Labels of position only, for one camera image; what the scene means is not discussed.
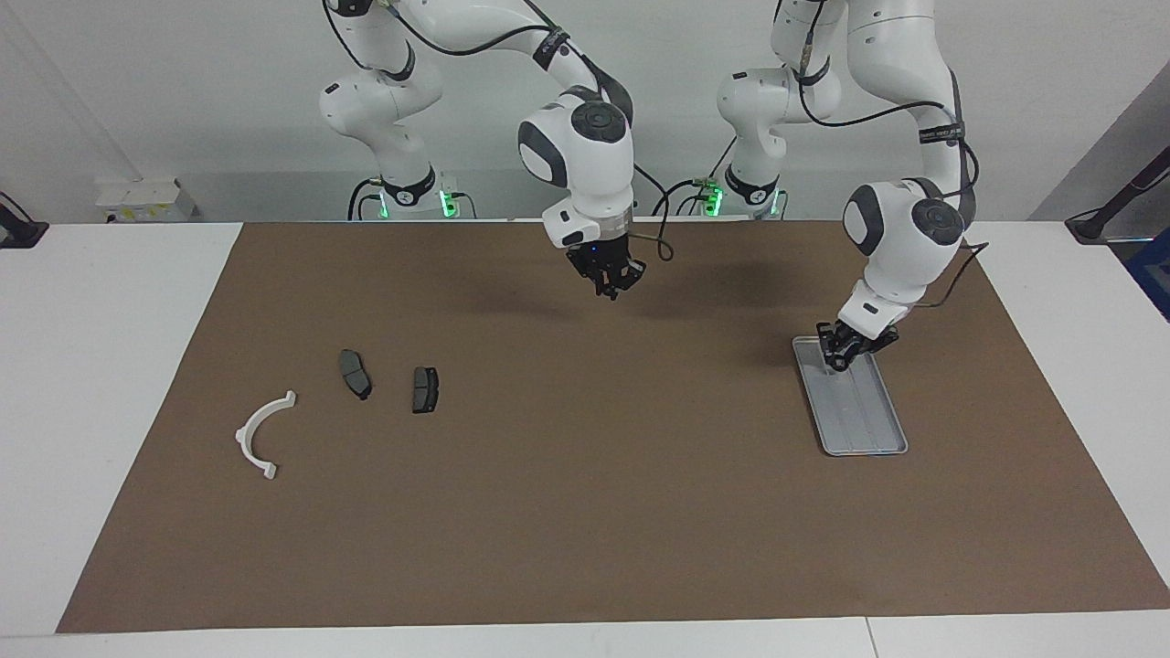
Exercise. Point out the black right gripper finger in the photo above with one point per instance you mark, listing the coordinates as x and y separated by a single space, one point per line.
629 279
604 287

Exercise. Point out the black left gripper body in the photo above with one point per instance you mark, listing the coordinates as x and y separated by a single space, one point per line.
859 336

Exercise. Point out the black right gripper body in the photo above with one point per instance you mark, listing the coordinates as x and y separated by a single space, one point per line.
603 260

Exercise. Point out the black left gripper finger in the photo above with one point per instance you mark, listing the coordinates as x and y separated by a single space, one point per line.
831 343
873 347

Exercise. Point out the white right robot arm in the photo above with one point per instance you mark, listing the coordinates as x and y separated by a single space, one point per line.
594 174

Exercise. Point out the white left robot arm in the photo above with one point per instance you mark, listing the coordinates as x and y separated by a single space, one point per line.
900 265

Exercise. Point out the silver metal tray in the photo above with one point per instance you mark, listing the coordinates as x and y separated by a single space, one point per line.
864 411

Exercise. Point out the dark rectangular brake pad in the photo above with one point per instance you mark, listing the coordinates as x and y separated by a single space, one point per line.
425 390

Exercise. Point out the black clamp stand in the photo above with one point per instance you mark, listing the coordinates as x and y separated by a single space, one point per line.
1097 224
20 233

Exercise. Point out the brown table mat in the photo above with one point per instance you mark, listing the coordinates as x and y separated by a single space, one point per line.
585 548

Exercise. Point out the dark curved brake pad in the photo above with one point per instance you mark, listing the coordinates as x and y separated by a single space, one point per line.
355 373

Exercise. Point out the blue box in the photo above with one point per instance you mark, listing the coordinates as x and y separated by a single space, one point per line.
1154 274

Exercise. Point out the white power strip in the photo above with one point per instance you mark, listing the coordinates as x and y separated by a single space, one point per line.
146 199

